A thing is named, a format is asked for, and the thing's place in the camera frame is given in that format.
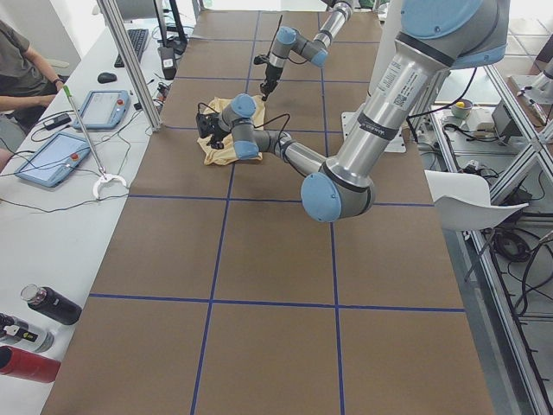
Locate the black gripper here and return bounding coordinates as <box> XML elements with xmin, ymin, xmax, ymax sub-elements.
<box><xmin>260</xmin><ymin>63</ymin><xmax>282</xmax><ymax>101</ymax></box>
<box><xmin>207</xmin><ymin>128</ymin><xmax>228</xmax><ymax>150</ymax></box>

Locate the cream long sleeve printed shirt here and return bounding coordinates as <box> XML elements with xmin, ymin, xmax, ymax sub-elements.
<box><xmin>197</xmin><ymin>95</ymin><xmax>265</xmax><ymax>166</ymax></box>

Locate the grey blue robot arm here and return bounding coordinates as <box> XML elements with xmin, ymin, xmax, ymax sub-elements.
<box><xmin>196</xmin><ymin>1</ymin><xmax>510</xmax><ymax>222</ymax></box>
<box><xmin>253</xmin><ymin>1</ymin><xmax>354</xmax><ymax>101</ymax></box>

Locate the black power adapter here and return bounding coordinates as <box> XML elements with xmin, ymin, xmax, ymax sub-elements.
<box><xmin>158</xmin><ymin>46</ymin><xmax>177</xmax><ymax>80</ymax></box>

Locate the reacher grabber stick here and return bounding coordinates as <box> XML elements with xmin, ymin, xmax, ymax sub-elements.
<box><xmin>62</xmin><ymin>85</ymin><xmax>128</xmax><ymax>201</ymax></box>

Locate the far blue teach pendant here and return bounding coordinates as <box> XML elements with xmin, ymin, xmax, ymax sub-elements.
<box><xmin>79</xmin><ymin>90</ymin><xmax>130</xmax><ymax>131</ymax></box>

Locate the blue teach pendant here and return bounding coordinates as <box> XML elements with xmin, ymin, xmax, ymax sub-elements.
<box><xmin>79</xmin><ymin>90</ymin><xmax>130</xmax><ymax>131</ymax></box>
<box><xmin>15</xmin><ymin>131</ymin><xmax>90</xmax><ymax>188</ymax></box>

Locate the black computer mouse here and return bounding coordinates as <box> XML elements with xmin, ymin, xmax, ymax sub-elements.
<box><xmin>97</xmin><ymin>72</ymin><xmax>118</xmax><ymax>84</ymax></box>

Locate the black keyboard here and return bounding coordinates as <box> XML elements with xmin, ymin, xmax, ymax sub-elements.
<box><xmin>127</xmin><ymin>29</ymin><xmax>149</xmax><ymax>61</ymax></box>

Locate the near blue teach pendant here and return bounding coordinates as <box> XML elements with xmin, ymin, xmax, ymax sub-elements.
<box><xmin>15</xmin><ymin>131</ymin><xmax>90</xmax><ymax>188</ymax></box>

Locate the black phone on desk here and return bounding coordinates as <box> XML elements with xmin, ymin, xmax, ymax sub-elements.
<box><xmin>43</xmin><ymin>113</ymin><xmax>72</xmax><ymax>131</ymax></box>

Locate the green bowl with yellow ball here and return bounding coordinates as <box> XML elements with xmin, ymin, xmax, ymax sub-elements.
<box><xmin>450</xmin><ymin>99</ymin><xmax>473</xmax><ymax>120</ymax></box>

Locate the seated person in grey shirt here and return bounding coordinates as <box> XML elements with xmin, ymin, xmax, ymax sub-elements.
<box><xmin>0</xmin><ymin>20</ymin><xmax>66</xmax><ymax>174</ymax></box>

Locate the white plastic chair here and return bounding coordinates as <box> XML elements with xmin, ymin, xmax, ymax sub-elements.
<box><xmin>424</xmin><ymin>170</ymin><xmax>529</xmax><ymax>258</ymax></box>

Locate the black water bottle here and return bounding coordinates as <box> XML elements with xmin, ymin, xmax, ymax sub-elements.
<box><xmin>20</xmin><ymin>284</ymin><xmax>82</xmax><ymax>326</ymax></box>

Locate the grey water bottle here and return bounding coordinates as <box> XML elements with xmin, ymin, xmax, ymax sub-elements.
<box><xmin>1</xmin><ymin>313</ymin><xmax>54</xmax><ymax>354</ymax></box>

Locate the red water bottle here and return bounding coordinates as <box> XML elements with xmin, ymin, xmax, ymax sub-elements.
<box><xmin>1</xmin><ymin>346</ymin><xmax>61</xmax><ymax>383</ymax></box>

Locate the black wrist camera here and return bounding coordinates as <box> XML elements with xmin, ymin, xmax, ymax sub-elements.
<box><xmin>253</xmin><ymin>54</ymin><xmax>270</xmax><ymax>66</ymax></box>
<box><xmin>195</xmin><ymin>112</ymin><xmax>218</xmax><ymax>138</ymax></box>

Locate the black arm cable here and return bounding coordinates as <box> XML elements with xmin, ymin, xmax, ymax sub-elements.
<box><xmin>196</xmin><ymin>102</ymin><xmax>291</xmax><ymax>156</ymax></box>
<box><xmin>268</xmin><ymin>15</ymin><xmax>284</xmax><ymax>57</ymax></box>

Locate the aluminium frame post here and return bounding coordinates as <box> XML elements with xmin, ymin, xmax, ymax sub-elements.
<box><xmin>97</xmin><ymin>0</ymin><xmax>162</xmax><ymax>132</ymax></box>

